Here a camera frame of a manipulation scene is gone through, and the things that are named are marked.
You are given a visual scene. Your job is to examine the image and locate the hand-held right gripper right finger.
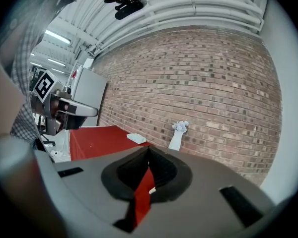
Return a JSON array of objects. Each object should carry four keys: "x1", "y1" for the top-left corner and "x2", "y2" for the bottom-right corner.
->
[{"x1": 135, "y1": 145, "x2": 276, "y2": 238}]

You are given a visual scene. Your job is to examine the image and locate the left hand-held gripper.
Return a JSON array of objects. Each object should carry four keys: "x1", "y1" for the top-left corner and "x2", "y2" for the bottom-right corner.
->
[{"x1": 30, "y1": 69, "x2": 99, "y2": 136}]

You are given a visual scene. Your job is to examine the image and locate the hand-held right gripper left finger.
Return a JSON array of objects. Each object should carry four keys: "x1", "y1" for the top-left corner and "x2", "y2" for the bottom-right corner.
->
[{"x1": 34, "y1": 145, "x2": 154, "y2": 238}]

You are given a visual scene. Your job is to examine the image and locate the person's right forearm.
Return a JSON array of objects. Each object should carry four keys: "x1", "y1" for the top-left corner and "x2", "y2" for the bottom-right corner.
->
[{"x1": 0, "y1": 56, "x2": 33, "y2": 139}]

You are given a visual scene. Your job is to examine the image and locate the grey cabinet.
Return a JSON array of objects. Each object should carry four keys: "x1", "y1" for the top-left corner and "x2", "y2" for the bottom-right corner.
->
[{"x1": 70, "y1": 65, "x2": 108, "y2": 129}]

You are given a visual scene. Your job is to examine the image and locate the red tablecloth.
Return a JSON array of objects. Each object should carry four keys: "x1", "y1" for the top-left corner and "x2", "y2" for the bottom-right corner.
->
[{"x1": 69, "y1": 124, "x2": 156, "y2": 227}]

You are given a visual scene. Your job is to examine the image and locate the black office chair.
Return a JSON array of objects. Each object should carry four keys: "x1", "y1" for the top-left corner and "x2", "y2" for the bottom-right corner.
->
[{"x1": 39, "y1": 132, "x2": 57, "y2": 147}]

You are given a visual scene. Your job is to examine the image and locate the white power strip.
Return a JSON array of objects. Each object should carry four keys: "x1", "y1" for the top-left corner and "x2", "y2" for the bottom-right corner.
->
[{"x1": 49, "y1": 150, "x2": 65, "y2": 159}]

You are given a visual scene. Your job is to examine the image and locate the ceiling light strip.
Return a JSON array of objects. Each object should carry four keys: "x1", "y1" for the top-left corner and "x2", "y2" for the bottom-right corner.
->
[
  {"x1": 47, "y1": 58, "x2": 67, "y2": 67},
  {"x1": 44, "y1": 29, "x2": 72, "y2": 45}
]

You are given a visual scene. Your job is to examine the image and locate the white wipes packet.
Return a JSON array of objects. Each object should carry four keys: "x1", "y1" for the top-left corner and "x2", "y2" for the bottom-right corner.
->
[{"x1": 126, "y1": 132, "x2": 148, "y2": 144}]

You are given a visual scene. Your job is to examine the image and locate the white vase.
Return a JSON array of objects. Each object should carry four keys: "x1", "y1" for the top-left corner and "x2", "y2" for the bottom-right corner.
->
[{"x1": 168, "y1": 129, "x2": 185, "y2": 151}]

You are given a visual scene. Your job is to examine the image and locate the pale blue flowers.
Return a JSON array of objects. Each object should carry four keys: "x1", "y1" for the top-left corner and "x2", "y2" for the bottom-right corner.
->
[{"x1": 171, "y1": 120, "x2": 190, "y2": 134}]

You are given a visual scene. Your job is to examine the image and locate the person's checked shirt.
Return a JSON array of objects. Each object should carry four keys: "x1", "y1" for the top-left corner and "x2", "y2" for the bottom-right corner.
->
[{"x1": 0, "y1": 0, "x2": 78, "y2": 146}]

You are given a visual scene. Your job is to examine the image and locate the black head-mounted camera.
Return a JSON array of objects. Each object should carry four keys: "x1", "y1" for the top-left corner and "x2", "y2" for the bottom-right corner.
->
[{"x1": 103, "y1": 0, "x2": 148, "y2": 21}]

